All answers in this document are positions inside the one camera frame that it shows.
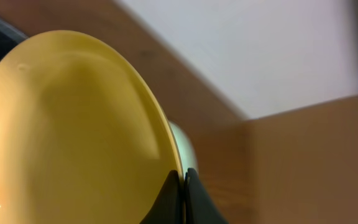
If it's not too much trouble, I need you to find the yellow plate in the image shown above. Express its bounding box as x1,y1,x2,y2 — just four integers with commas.
0,30,182,223

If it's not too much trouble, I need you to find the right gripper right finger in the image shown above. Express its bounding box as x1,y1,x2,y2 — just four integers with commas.
185,168,228,224

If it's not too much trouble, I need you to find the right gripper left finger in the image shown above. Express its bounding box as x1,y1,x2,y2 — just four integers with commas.
140,170,183,224

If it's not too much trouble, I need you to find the light blue plate back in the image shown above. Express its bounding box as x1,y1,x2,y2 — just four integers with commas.
169,121,198,175

